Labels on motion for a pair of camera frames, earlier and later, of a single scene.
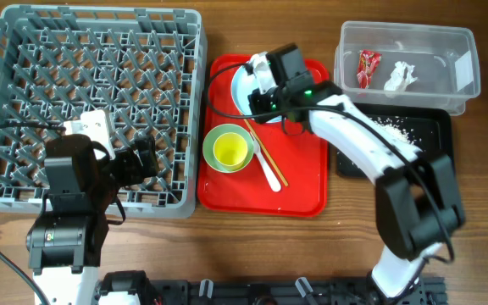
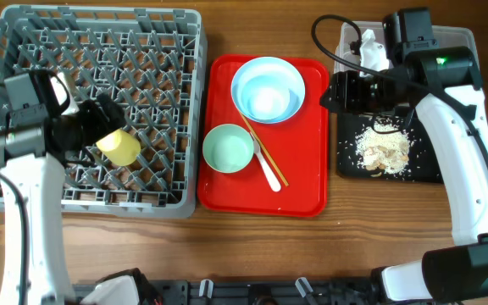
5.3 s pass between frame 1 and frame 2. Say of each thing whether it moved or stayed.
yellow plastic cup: moved
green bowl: stayed
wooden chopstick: stayed
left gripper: moved
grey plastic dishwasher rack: stayed
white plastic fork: stayed
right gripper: moved
